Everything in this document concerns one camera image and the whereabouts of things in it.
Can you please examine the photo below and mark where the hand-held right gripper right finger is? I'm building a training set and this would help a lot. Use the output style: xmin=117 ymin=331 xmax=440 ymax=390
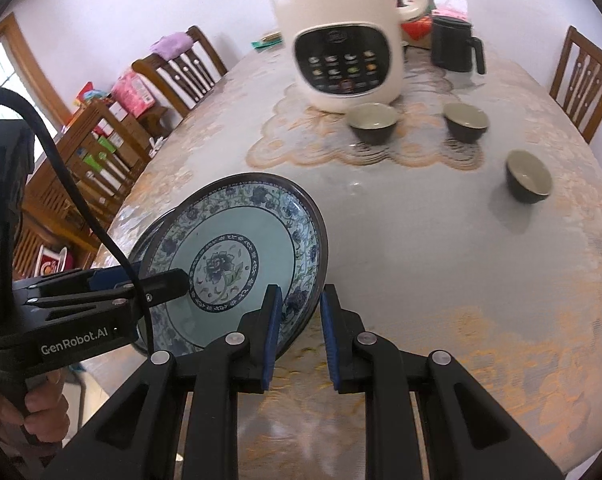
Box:
xmin=321 ymin=284 xmax=567 ymax=480

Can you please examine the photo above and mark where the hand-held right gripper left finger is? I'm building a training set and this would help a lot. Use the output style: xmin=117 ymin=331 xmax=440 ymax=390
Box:
xmin=41 ymin=284 xmax=284 ymax=480

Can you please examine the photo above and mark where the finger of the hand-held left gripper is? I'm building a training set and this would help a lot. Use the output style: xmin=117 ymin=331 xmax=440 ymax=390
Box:
xmin=26 ymin=268 xmax=191 ymax=321
xmin=13 ymin=266 xmax=144 ymax=302

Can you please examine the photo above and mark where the small blue floral plate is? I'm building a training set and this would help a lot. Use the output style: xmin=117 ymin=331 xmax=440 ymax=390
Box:
xmin=131 ymin=172 xmax=330 ymax=359

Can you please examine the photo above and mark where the dark ceramic bowl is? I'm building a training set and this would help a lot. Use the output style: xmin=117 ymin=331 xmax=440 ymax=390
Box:
xmin=349 ymin=102 xmax=399 ymax=145
xmin=505 ymin=150 xmax=553 ymax=204
xmin=442 ymin=103 xmax=490 ymax=144

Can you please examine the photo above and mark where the person's left hand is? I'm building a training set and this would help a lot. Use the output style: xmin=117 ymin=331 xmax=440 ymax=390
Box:
xmin=0 ymin=377 xmax=69 ymax=443

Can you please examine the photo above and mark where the red and white container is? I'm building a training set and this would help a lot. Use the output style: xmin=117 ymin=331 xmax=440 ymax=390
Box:
xmin=38 ymin=245 xmax=76 ymax=277

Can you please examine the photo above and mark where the shelf of assorted boxes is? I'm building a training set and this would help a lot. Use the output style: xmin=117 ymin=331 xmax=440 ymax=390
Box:
xmin=78 ymin=102 xmax=132 ymax=171

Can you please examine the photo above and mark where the colourful snack packet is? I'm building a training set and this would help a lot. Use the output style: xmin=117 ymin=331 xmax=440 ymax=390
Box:
xmin=71 ymin=82 xmax=114 ymax=111

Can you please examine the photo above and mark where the pink packet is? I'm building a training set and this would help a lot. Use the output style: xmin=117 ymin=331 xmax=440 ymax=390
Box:
xmin=112 ymin=71 xmax=156 ymax=118

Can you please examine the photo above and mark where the lace doily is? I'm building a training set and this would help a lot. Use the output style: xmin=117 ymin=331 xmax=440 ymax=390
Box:
xmin=246 ymin=50 xmax=487 ymax=171

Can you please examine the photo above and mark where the wooden framed window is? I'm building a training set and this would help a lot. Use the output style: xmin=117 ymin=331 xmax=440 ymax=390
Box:
xmin=0 ymin=12 xmax=62 ymax=171

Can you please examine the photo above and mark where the purple cloth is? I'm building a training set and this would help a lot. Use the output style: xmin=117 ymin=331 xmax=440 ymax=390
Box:
xmin=150 ymin=32 xmax=194 ymax=60

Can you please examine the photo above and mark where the black jug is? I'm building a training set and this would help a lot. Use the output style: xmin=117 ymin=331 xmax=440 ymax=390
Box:
xmin=431 ymin=16 xmax=487 ymax=76

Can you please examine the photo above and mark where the red box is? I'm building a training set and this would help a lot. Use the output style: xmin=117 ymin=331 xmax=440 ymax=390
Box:
xmin=401 ymin=16 xmax=434 ymax=48

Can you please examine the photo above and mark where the cream soy milk maker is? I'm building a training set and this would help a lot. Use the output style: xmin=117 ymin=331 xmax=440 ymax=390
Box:
xmin=258 ymin=0 xmax=432 ymax=115

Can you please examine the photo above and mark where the pink tissue box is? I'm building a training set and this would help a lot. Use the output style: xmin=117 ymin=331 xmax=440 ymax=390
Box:
xmin=431 ymin=0 xmax=469 ymax=18

